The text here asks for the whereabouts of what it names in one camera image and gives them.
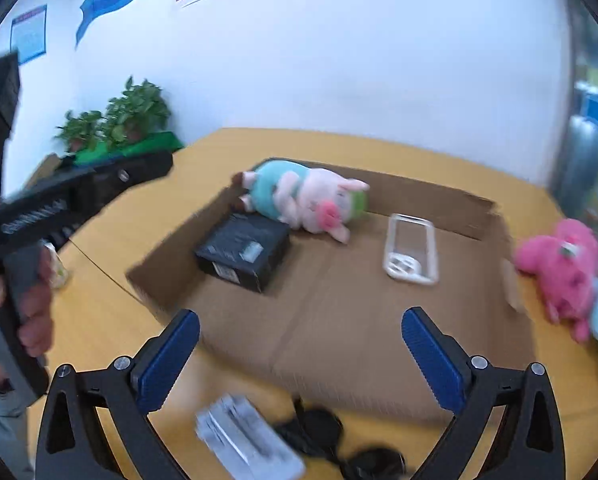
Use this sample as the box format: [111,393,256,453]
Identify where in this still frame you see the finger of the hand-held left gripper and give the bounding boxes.
[89,151,174,197]

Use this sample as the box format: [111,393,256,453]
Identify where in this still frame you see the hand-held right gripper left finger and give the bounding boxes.
[35,308,201,480]

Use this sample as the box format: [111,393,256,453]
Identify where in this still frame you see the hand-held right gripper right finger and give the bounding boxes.
[401,306,566,480]

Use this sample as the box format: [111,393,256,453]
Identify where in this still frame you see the brown cardboard box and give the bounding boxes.
[125,156,537,423]

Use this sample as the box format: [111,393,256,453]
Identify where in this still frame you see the person's left hand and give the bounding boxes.
[0,246,55,391]

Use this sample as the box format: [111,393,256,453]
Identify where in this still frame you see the large potted green plant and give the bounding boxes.
[102,76,172,148]

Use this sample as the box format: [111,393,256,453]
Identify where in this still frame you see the leaf print paper cup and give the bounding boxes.
[43,242,72,288]

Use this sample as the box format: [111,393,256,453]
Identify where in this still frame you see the small potted green plant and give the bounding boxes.
[54,110,107,153]

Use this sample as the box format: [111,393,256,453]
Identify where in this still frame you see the wooden desk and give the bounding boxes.
[26,127,598,480]

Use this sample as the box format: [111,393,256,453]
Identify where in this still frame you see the white clear phone case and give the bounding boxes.
[382,213,440,286]

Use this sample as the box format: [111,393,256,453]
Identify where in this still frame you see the white plastic packet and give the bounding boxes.
[195,394,306,480]

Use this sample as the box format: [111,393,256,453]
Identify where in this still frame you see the black rectangular box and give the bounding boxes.
[195,212,292,294]

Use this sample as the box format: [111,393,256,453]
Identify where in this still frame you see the black sunglasses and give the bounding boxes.
[274,396,407,480]

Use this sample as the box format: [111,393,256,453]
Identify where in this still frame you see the teal and pink pig plush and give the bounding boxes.
[231,158,371,245]

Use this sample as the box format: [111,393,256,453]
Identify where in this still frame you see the pink plush toy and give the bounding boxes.
[513,218,598,343]

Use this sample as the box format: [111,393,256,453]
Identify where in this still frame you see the blue wall notice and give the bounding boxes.
[9,4,48,65]

